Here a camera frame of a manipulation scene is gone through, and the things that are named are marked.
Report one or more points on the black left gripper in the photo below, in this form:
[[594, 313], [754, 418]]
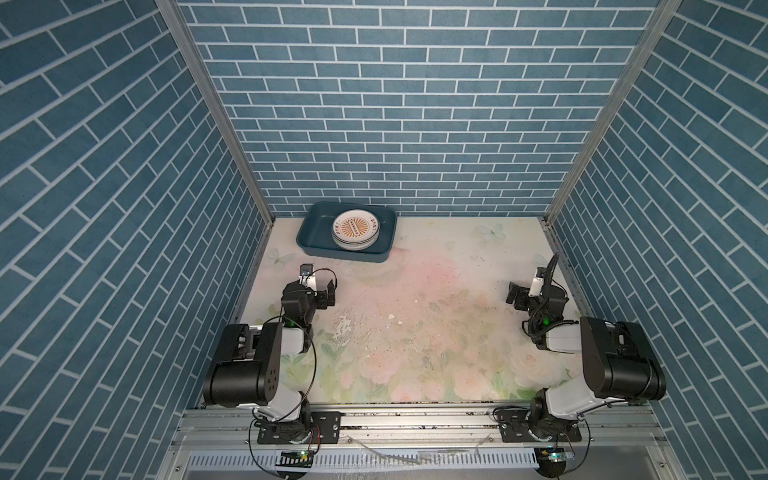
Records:
[[321, 301]]

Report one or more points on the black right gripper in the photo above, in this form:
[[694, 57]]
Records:
[[515, 291]]

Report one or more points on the teal plastic bin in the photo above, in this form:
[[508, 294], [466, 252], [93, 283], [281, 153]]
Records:
[[315, 233]]

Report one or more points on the orange sunburst plate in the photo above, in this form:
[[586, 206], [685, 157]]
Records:
[[355, 229]]

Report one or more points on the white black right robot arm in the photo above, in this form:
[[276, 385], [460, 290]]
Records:
[[618, 365]]

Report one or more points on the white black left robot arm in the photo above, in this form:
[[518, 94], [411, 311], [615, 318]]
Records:
[[246, 366]]

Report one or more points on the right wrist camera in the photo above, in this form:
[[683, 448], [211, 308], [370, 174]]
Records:
[[538, 282]]

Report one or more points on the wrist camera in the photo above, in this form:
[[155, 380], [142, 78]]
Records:
[[538, 282], [307, 276]]

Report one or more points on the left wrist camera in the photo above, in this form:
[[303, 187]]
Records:
[[307, 276]]

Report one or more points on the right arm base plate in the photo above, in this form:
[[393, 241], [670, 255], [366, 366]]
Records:
[[517, 425]]

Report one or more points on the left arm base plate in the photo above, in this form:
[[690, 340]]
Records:
[[327, 427]]

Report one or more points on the aluminium mounting rail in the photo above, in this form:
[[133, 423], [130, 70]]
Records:
[[421, 441]]

